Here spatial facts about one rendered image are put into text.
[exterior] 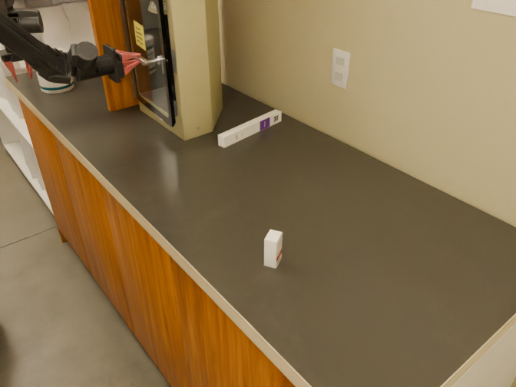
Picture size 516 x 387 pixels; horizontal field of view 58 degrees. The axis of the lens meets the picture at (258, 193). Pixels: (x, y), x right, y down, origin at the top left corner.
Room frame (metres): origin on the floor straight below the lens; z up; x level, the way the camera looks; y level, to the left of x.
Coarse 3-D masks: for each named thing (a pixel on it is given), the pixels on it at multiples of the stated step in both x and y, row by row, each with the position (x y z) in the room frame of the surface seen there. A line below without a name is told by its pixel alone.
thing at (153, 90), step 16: (128, 0) 1.54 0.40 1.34; (144, 0) 1.43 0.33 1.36; (128, 16) 1.56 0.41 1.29; (144, 16) 1.44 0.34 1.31; (160, 16) 1.35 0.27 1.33; (128, 32) 1.57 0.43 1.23; (144, 32) 1.45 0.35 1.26; (160, 32) 1.35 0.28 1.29; (160, 48) 1.36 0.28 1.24; (160, 64) 1.37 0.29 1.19; (144, 80) 1.50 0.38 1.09; (160, 80) 1.39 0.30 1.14; (144, 96) 1.52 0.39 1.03; (160, 96) 1.40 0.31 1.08; (160, 112) 1.41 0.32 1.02
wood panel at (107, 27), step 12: (96, 0) 1.61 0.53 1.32; (108, 0) 1.63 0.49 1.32; (96, 12) 1.60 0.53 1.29; (108, 12) 1.63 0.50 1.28; (120, 12) 1.65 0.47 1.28; (96, 24) 1.60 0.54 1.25; (108, 24) 1.62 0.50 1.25; (120, 24) 1.65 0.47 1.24; (96, 36) 1.60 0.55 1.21; (108, 36) 1.62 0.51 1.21; (120, 36) 1.64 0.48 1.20; (120, 48) 1.64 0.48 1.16; (108, 84) 1.60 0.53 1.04; (120, 84) 1.63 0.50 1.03; (108, 96) 1.59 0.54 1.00; (120, 96) 1.62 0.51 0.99; (132, 96) 1.65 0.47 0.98; (108, 108) 1.61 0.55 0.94; (120, 108) 1.62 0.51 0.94
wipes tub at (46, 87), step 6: (60, 48) 1.87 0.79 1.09; (36, 72) 1.79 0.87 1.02; (66, 72) 1.81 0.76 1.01; (42, 78) 1.77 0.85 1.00; (72, 78) 1.84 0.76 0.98; (42, 84) 1.77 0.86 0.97; (48, 84) 1.77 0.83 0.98; (54, 84) 1.77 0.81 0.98; (60, 84) 1.78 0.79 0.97; (66, 84) 1.79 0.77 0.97; (72, 84) 1.83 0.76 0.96; (42, 90) 1.78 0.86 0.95; (48, 90) 1.77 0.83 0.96; (54, 90) 1.77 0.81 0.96; (60, 90) 1.78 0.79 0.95; (66, 90) 1.79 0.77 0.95
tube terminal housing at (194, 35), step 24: (168, 0) 1.37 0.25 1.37; (192, 0) 1.40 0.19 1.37; (216, 0) 1.59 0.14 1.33; (168, 24) 1.38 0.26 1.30; (192, 24) 1.40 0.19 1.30; (216, 24) 1.58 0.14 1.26; (192, 48) 1.39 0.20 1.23; (216, 48) 1.56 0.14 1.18; (192, 72) 1.39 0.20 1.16; (216, 72) 1.54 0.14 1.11; (192, 96) 1.39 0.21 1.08; (216, 96) 1.52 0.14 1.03; (192, 120) 1.38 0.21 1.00; (216, 120) 1.49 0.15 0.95
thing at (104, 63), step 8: (104, 48) 1.36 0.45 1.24; (112, 48) 1.33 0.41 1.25; (104, 56) 1.33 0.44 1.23; (112, 56) 1.33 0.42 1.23; (96, 64) 1.30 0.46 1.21; (104, 64) 1.31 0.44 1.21; (112, 64) 1.33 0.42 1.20; (96, 72) 1.30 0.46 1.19; (104, 72) 1.31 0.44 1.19; (112, 72) 1.33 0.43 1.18; (112, 80) 1.35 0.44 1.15; (120, 80) 1.34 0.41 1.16
